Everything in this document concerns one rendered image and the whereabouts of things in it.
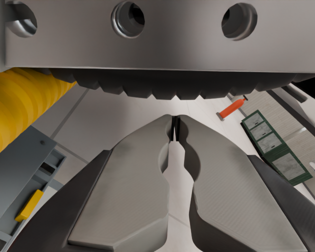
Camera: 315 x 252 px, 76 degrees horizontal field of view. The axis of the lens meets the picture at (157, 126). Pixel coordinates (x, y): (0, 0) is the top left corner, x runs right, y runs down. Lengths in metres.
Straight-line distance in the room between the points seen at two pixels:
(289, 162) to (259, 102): 5.42
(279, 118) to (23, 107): 12.26
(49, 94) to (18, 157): 0.34
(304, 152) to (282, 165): 8.33
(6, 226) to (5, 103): 0.42
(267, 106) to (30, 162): 11.36
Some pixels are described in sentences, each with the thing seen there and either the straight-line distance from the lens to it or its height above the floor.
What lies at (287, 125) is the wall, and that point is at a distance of 12.82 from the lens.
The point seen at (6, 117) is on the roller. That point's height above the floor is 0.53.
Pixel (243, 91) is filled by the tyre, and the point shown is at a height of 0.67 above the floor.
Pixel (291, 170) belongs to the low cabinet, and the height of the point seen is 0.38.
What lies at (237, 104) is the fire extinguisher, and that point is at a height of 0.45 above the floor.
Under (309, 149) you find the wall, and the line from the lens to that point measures 14.67.
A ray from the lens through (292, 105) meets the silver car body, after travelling 1.35.
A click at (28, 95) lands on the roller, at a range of 0.22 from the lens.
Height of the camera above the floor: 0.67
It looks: 23 degrees down
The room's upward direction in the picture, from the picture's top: 51 degrees clockwise
